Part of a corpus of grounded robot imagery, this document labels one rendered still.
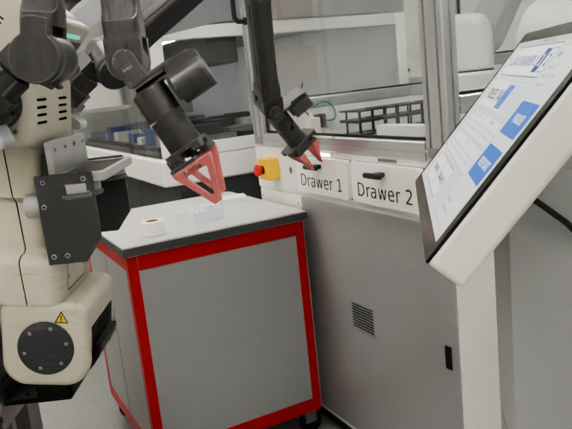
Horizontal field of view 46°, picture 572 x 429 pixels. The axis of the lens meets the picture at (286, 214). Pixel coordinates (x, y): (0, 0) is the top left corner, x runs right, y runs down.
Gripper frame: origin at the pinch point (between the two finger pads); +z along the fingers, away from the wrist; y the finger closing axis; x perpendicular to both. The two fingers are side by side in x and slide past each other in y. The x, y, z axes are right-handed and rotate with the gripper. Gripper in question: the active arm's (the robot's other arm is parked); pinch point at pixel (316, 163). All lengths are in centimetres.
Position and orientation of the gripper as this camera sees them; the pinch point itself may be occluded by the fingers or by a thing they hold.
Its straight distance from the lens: 193.8
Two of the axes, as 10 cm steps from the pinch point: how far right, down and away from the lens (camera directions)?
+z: 5.9, 6.8, 4.3
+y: 6.5, -7.2, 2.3
